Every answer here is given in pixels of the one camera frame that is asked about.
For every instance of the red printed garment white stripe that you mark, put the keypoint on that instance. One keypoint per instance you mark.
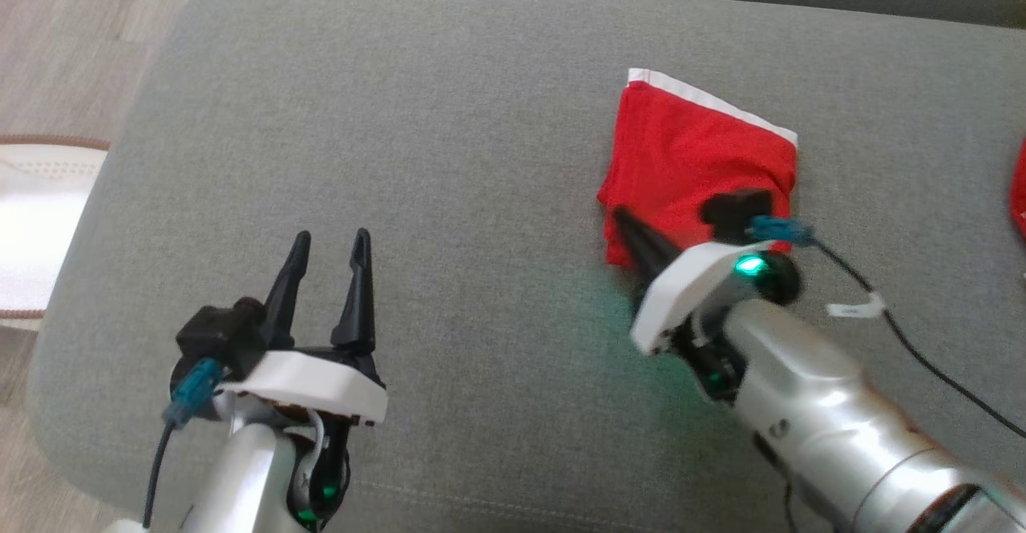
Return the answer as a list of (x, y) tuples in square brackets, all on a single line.
[(689, 156)]

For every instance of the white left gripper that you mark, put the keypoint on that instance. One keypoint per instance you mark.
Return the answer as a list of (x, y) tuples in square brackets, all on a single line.
[(313, 385)]

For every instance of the teal left camera connector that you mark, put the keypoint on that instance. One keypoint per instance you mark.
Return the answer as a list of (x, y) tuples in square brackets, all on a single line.
[(192, 393)]

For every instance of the teal right camera connector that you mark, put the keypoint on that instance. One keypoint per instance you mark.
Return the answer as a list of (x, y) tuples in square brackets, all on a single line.
[(781, 231)]

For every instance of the red t-shirt white sleeves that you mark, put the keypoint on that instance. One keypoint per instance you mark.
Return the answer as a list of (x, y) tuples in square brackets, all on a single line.
[(1020, 196)]

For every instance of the white basket brown trim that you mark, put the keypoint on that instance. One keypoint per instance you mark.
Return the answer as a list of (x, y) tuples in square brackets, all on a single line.
[(40, 228)]

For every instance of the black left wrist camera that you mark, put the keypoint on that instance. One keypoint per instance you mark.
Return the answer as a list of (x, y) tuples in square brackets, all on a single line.
[(220, 337)]

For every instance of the grey fabric sofa seat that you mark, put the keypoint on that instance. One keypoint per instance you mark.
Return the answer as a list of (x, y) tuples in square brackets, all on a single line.
[(441, 156)]

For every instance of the teal camera connector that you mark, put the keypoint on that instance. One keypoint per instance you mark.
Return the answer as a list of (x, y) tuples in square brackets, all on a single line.
[(192, 393), (781, 231)]

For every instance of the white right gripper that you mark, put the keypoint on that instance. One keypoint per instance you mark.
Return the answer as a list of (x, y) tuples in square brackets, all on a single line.
[(693, 288)]

